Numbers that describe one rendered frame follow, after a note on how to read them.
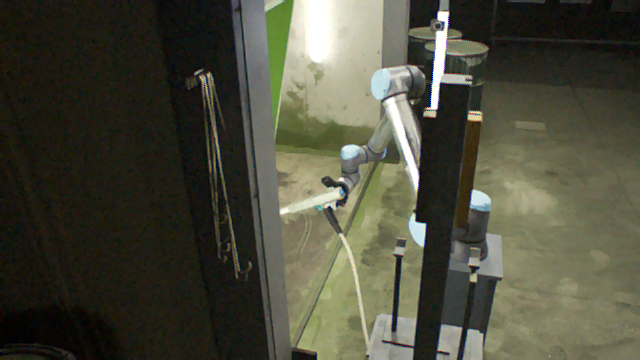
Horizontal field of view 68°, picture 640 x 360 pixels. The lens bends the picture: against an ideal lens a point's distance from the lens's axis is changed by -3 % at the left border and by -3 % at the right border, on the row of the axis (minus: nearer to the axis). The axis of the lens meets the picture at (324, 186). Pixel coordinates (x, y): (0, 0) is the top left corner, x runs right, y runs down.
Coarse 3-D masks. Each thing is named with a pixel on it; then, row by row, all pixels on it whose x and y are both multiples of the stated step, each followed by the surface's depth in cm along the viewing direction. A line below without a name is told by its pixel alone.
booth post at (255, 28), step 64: (192, 0) 103; (256, 0) 112; (192, 64) 110; (256, 64) 116; (192, 128) 118; (256, 128) 121; (192, 192) 128; (256, 192) 126; (256, 256) 132; (256, 320) 144
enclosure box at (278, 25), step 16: (272, 0) 191; (288, 0) 228; (272, 16) 233; (288, 16) 231; (272, 32) 236; (288, 32) 235; (272, 48) 240; (272, 64) 244; (272, 80) 249; (272, 96) 253; (272, 112) 257
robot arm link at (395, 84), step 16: (384, 80) 190; (400, 80) 193; (384, 96) 194; (400, 96) 192; (400, 112) 191; (400, 128) 192; (416, 128) 192; (400, 144) 193; (416, 144) 190; (416, 160) 190; (416, 176) 190; (416, 192) 191; (416, 224) 190; (416, 240) 194
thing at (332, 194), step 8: (328, 192) 221; (336, 192) 217; (304, 200) 229; (312, 200) 226; (320, 200) 223; (328, 200) 221; (336, 200) 219; (288, 208) 234; (296, 208) 231; (304, 208) 230; (328, 208) 226; (328, 216) 227; (336, 224) 227
